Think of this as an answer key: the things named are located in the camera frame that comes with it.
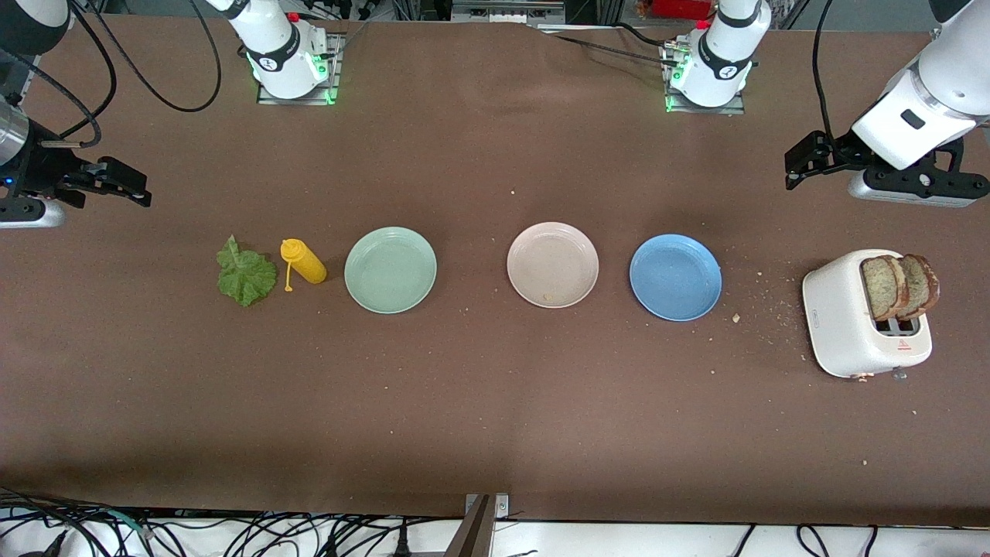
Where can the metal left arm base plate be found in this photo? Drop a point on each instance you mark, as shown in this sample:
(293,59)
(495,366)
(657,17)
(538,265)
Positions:
(735,107)

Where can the mint green plate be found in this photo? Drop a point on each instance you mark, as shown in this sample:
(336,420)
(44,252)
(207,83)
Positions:
(390,271)

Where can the metal table edge bracket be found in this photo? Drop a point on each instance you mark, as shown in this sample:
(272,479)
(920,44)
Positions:
(486,514)

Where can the green lettuce leaf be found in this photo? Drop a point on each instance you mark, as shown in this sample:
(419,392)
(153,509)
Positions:
(246,275)

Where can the yellow squeeze bottle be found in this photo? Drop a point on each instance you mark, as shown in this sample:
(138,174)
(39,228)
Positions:
(306,263)

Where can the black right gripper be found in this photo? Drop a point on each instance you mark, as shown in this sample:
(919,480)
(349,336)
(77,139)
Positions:
(36,168)

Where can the white toaster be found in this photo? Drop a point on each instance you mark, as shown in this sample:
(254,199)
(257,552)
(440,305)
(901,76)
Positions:
(839,317)

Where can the red background object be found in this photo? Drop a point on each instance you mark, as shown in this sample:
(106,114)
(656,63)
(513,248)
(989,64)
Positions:
(681,8)

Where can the beige plate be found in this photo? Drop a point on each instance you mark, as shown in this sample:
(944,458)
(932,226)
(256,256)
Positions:
(553,263)

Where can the blue plate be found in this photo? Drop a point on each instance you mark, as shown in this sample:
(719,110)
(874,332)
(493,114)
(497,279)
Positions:
(675,277)

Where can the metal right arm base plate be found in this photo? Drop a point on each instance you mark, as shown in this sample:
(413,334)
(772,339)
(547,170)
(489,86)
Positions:
(267,94)

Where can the grey metal background device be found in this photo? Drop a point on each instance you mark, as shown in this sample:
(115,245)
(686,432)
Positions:
(506,9)

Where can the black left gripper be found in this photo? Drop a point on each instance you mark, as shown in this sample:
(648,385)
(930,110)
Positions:
(841,151)

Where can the brown bread slice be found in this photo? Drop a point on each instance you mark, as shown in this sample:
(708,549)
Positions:
(922,286)
(880,288)

